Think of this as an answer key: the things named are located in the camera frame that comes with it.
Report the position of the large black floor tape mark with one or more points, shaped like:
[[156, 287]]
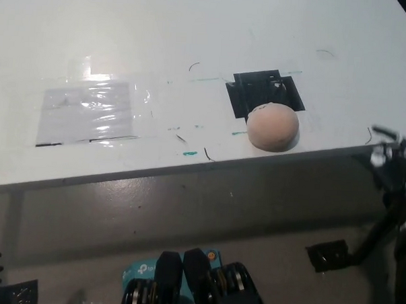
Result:
[[16, 293]]

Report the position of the clear plastic taped sheet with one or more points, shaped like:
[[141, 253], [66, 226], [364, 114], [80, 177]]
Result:
[[85, 113]]

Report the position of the black tape mask square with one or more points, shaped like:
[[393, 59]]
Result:
[[252, 93]]

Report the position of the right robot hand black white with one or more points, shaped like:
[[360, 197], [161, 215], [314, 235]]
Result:
[[387, 133]]

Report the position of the pink dumpling squeeze toy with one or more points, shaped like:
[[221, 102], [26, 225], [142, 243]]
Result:
[[273, 128]]

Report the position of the clear tape film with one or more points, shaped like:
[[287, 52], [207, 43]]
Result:
[[143, 95]]

